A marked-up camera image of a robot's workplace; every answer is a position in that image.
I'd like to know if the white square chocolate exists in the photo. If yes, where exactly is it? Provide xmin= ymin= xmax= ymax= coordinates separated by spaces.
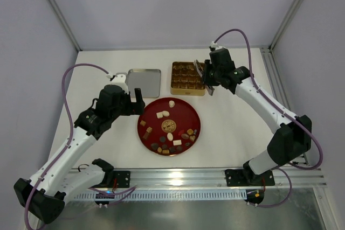
xmin=156 ymin=113 xmax=163 ymax=119

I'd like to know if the white oval chocolate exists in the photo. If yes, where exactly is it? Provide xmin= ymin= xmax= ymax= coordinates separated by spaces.
xmin=167 ymin=133 xmax=174 ymax=141
xmin=162 ymin=111 xmax=170 ymax=116

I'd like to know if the white cone chocolate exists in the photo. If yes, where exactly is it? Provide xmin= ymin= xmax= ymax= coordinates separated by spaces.
xmin=169 ymin=100 xmax=175 ymax=108

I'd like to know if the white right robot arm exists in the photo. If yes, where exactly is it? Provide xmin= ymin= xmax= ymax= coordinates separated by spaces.
xmin=194 ymin=48 xmax=312 ymax=185

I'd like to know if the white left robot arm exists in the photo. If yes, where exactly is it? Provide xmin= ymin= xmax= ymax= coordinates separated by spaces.
xmin=13 ymin=85 xmax=145 ymax=224

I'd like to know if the gold chocolate tin box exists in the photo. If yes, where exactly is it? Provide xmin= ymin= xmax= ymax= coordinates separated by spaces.
xmin=170 ymin=61 xmax=205 ymax=96

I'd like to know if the brown marbled rectangular chocolate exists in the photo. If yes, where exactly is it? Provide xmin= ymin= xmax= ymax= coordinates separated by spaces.
xmin=143 ymin=132 xmax=150 ymax=140

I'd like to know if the caramel shell chocolate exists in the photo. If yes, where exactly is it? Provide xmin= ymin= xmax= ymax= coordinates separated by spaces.
xmin=187 ymin=129 xmax=194 ymax=135

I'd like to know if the dark grey egg chocolate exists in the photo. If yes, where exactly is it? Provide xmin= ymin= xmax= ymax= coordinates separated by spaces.
xmin=151 ymin=143 xmax=159 ymax=150

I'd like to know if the brown heart chocolate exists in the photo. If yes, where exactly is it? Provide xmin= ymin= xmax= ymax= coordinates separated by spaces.
xmin=189 ymin=135 xmax=196 ymax=142

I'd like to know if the brown oval chocolate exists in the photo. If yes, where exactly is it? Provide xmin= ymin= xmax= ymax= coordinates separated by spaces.
xmin=181 ymin=134 xmax=189 ymax=140

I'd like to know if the white rectangular chocolate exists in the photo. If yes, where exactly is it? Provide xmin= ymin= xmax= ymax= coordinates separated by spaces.
xmin=173 ymin=140 xmax=182 ymax=146

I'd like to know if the caramel barrel chocolate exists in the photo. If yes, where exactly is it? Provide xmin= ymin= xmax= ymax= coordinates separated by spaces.
xmin=162 ymin=149 xmax=170 ymax=155

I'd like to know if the silver tin lid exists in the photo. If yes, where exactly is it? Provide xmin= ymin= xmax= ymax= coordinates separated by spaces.
xmin=126 ymin=69 xmax=161 ymax=99

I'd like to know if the round red tray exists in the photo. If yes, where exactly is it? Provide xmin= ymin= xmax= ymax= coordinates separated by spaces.
xmin=137 ymin=97 xmax=202 ymax=156

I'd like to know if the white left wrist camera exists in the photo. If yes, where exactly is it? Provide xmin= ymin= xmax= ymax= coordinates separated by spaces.
xmin=106 ymin=72 xmax=129 ymax=94

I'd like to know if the right side aluminium rail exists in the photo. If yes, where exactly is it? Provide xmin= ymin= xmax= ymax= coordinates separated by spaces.
xmin=260 ymin=47 xmax=293 ymax=110

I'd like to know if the left aluminium frame post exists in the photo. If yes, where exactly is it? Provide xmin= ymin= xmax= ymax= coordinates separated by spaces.
xmin=47 ymin=0 xmax=82 ymax=52

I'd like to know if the aluminium frame post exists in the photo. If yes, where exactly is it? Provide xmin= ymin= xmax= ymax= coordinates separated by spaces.
xmin=47 ymin=0 xmax=82 ymax=52
xmin=268 ymin=0 xmax=304 ymax=52

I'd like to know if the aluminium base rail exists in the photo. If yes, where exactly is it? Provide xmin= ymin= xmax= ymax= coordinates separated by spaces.
xmin=57 ymin=165 xmax=327 ymax=202

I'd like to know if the right aluminium frame post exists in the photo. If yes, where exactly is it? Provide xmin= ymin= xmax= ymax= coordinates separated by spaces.
xmin=268 ymin=0 xmax=304 ymax=52

